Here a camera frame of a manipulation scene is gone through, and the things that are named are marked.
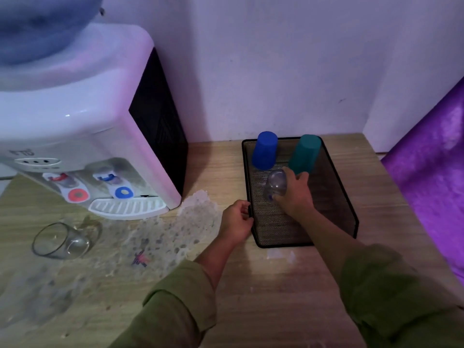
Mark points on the red dispenser tap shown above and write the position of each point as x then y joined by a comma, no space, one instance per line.
70,188

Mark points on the person's right forearm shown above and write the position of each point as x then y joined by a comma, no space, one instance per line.
369,286

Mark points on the person's right hand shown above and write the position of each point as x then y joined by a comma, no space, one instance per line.
296,197

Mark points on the person's left forearm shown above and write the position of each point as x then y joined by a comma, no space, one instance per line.
181,297

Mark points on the teal plastic cup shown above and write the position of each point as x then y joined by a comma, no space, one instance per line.
305,154

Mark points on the white water dispenser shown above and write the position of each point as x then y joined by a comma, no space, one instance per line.
87,119

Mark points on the blue plastic cup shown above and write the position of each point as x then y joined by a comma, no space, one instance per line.
265,150

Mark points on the white drip tray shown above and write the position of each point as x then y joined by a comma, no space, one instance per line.
127,207

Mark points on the person's right thumb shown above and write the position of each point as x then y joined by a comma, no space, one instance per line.
280,196

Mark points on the blue water jug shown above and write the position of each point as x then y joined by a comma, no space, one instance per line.
40,25

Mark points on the person's left hand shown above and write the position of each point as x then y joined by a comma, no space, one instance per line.
235,222

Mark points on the person's left fingers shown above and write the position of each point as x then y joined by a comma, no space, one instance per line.
243,208

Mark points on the black mesh basket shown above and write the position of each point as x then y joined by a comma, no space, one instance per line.
301,213

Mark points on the purple fabric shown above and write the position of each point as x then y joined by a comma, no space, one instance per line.
431,170

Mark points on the blue dispenser tap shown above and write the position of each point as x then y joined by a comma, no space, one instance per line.
116,184

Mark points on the clear drinking glass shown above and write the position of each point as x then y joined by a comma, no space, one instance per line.
275,184

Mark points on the clear glass mug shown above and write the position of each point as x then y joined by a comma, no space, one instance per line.
63,241

